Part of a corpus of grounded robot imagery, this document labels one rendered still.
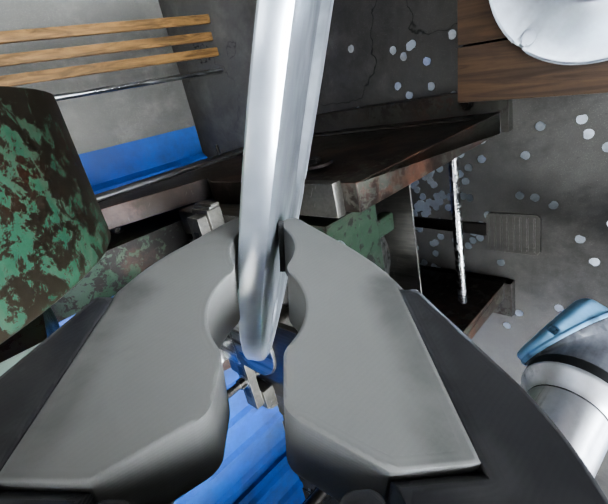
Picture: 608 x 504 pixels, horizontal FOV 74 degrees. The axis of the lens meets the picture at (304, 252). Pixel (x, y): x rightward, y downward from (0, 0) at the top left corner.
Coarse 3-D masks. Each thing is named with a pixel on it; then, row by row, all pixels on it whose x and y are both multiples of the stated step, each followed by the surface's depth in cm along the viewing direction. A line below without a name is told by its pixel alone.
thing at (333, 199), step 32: (448, 96) 107; (320, 128) 141; (352, 128) 132; (384, 128) 119; (416, 128) 107; (448, 128) 97; (480, 128) 93; (512, 128) 102; (224, 160) 129; (320, 160) 84; (352, 160) 84; (384, 160) 75; (416, 160) 75; (448, 160) 84; (128, 192) 104; (160, 192) 95; (192, 192) 98; (224, 192) 91; (320, 192) 67; (352, 192) 65; (384, 192) 69
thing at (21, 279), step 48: (0, 96) 34; (48, 96) 44; (0, 144) 32; (48, 144) 39; (0, 192) 32; (48, 192) 37; (0, 240) 31; (48, 240) 36; (96, 240) 45; (0, 288) 30; (48, 288) 35; (0, 336) 30
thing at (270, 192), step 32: (288, 0) 8; (320, 0) 14; (256, 32) 8; (288, 32) 8; (320, 32) 25; (256, 64) 8; (288, 64) 8; (320, 64) 27; (256, 96) 8; (288, 96) 9; (256, 128) 8; (288, 128) 10; (256, 160) 9; (288, 160) 12; (256, 192) 9; (288, 192) 14; (256, 224) 10; (256, 256) 10; (256, 288) 11; (256, 320) 12; (256, 352) 15
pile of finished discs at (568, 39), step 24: (504, 0) 62; (528, 0) 60; (552, 0) 58; (576, 0) 57; (600, 0) 55; (504, 24) 64; (528, 24) 61; (552, 24) 59; (576, 24) 58; (600, 24) 56; (528, 48) 63; (552, 48) 61; (576, 48) 59; (600, 48) 57
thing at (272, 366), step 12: (288, 312) 74; (288, 324) 74; (276, 336) 68; (288, 336) 65; (240, 348) 79; (276, 348) 70; (240, 360) 82; (252, 360) 77; (264, 360) 74; (276, 360) 71; (264, 372) 76; (276, 372) 73
